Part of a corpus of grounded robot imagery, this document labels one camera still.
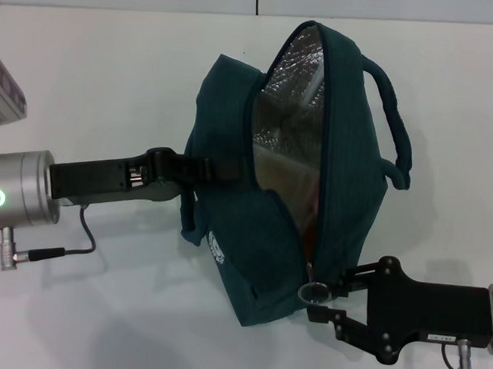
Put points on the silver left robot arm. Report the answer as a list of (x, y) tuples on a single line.
[(16, 189)]

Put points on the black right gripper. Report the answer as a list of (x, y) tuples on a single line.
[(426, 314)]

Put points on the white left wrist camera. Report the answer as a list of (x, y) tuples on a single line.
[(3, 93)]

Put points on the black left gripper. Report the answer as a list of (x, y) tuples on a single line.
[(98, 176)]

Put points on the dark teal lunch bag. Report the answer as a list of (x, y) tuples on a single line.
[(346, 177)]

